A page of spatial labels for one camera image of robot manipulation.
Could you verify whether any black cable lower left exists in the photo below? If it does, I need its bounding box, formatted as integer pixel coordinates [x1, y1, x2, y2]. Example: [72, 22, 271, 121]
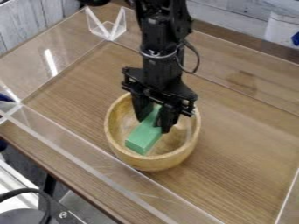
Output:
[0, 187, 52, 224]

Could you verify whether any brown wooden bowl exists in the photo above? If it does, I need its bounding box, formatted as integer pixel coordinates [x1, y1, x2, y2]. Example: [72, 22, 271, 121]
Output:
[104, 93, 202, 172]

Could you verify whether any white container in background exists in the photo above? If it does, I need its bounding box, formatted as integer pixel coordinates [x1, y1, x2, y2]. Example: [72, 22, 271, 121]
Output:
[264, 11, 299, 50]

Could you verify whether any black table leg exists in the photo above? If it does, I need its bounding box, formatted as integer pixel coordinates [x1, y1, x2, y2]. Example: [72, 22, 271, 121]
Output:
[43, 174, 58, 196]

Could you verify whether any green rectangular block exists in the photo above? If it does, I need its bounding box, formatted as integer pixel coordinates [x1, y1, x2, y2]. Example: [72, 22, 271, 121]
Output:
[126, 105, 163, 156]

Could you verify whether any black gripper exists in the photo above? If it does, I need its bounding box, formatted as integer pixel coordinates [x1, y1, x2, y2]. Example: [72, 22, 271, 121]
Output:
[122, 55, 198, 134]

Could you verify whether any grey metal base plate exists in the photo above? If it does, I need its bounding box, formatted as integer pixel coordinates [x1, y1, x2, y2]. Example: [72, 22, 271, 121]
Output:
[60, 191, 118, 224]

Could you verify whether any clear acrylic tray enclosure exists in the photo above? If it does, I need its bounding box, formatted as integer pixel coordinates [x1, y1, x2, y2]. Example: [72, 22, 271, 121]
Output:
[0, 4, 299, 224]

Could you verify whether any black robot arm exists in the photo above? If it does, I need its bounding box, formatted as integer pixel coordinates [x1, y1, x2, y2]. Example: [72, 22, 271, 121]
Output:
[122, 0, 198, 133]

